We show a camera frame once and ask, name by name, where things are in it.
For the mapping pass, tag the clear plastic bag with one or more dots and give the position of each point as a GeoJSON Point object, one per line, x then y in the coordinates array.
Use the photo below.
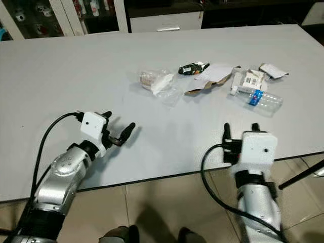
{"type": "Point", "coordinates": [159, 82]}

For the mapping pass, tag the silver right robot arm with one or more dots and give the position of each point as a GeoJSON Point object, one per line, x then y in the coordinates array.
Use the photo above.
{"type": "Point", "coordinates": [258, 207]}

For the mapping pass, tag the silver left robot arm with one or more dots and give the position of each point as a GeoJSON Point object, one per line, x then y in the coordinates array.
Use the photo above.
{"type": "Point", "coordinates": [63, 169]}

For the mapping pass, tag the clear bottle with blue label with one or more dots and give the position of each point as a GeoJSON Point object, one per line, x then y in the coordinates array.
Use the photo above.
{"type": "Point", "coordinates": [268, 103]}

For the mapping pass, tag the torn white printed box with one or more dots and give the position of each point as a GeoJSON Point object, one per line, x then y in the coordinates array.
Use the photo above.
{"type": "Point", "coordinates": [252, 79]}

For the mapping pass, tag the white paper scrap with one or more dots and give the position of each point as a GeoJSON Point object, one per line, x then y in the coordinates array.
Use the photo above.
{"type": "Point", "coordinates": [273, 70]}

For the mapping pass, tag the torn white cardboard envelope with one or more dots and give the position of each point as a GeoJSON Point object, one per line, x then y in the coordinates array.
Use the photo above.
{"type": "Point", "coordinates": [216, 72]}

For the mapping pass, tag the black snack wrapper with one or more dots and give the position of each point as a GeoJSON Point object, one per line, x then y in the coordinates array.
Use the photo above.
{"type": "Point", "coordinates": [191, 69]}

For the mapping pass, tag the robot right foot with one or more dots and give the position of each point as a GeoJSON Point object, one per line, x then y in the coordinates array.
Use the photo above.
{"type": "Point", "coordinates": [190, 237]}

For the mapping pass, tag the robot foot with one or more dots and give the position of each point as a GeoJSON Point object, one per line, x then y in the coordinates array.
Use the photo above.
{"type": "Point", "coordinates": [121, 235]}
{"type": "Point", "coordinates": [190, 237]}

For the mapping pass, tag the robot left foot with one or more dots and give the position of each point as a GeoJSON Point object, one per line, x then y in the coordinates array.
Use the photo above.
{"type": "Point", "coordinates": [121, 235]}

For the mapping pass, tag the white glass-door cabinet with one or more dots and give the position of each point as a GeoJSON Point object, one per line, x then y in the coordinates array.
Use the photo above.
{"type": "Point", "coordinates": [68, 15]}

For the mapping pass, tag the white drawer front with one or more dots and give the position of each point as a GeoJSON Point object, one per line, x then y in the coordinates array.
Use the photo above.
{"type": "Point", "coordinates": [315, 12]}
{"type": "Point", "coordinates": [164, 21]}

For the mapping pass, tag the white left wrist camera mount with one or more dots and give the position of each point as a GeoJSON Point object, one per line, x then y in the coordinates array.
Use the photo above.
{"type": "Point", "coordinates": [94, 127]}

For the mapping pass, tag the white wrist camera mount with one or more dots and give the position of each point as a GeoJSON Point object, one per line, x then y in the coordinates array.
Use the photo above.
{"type": "Point", "coordinates": [94, 127]}
{"type": "Point", "coordinates": [258, 149]}

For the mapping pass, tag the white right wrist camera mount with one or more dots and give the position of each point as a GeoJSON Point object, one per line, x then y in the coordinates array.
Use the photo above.
{"type": "Point", "coordinates": [258, 149]}

